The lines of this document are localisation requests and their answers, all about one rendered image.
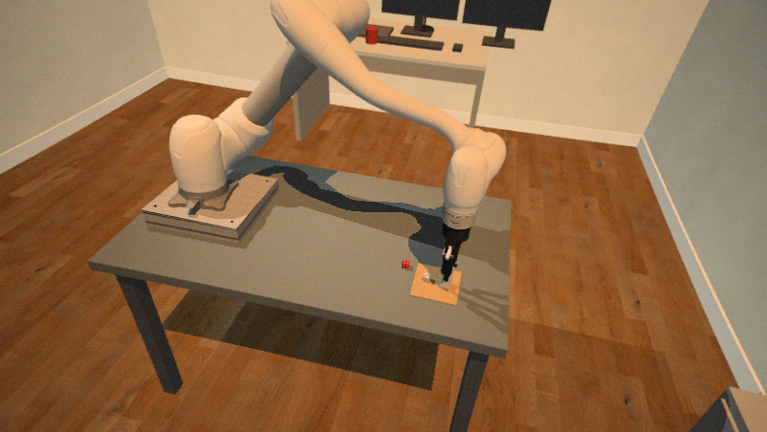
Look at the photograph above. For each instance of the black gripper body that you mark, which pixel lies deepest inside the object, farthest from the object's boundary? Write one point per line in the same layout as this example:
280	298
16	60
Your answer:
455	236

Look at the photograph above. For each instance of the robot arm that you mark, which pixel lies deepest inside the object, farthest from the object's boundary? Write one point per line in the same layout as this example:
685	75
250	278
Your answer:
201	155

